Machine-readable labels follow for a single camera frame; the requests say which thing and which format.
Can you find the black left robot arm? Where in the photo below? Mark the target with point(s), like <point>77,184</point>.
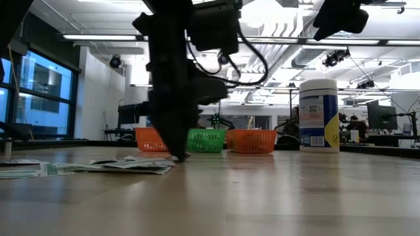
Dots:
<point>167,32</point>

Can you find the large room window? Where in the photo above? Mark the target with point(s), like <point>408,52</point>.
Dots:
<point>42,98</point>

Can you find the black computer monitor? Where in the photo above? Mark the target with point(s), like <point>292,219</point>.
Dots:
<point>382,114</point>
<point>126,120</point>

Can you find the black aluminium rig frame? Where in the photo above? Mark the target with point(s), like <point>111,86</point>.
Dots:
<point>65,144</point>

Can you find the person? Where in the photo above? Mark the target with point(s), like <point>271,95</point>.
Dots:
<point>356,126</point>
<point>294,119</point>

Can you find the green plastic basket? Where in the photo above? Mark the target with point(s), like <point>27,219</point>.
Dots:
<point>206,141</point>

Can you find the black ceiling spotlight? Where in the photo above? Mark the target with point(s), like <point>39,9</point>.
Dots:
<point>115,61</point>
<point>365,84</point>
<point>223,59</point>
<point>334,58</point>

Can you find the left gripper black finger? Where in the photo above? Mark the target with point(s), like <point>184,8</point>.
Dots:
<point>187,131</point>
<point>167,131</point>

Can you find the white wipes canister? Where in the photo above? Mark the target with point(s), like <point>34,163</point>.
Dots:
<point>318,114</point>

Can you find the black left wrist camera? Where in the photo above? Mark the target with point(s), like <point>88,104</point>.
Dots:
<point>215,26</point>

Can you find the orange plastic basket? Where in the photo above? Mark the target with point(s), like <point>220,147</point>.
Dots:
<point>251,141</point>
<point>147,141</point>

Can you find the black background robot arm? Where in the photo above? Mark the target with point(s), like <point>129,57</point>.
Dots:
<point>343,126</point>
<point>282,132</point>
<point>220,122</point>

